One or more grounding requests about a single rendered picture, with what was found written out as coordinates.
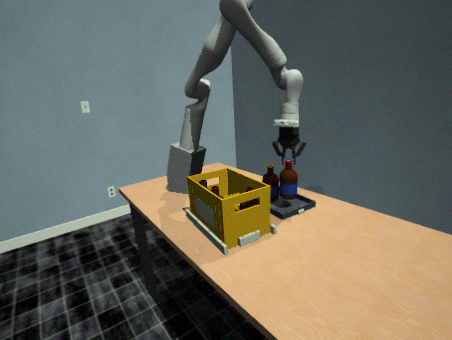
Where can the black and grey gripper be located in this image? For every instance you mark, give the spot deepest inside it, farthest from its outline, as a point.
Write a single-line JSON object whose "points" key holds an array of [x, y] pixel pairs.
{"points": [[288, 139]]}

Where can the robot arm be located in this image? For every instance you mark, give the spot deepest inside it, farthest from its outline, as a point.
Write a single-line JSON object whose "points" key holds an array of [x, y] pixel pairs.
{"points": [[236, 17]]}

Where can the yellow divided crate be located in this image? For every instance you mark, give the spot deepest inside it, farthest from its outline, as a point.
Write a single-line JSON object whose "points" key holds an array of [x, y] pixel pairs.
{"points": [[223, 217]]}

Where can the brown bottle with blue band and red cap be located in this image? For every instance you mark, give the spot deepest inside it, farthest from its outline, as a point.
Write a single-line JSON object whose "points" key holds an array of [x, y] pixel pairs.
{"points": [[288, 180]]}

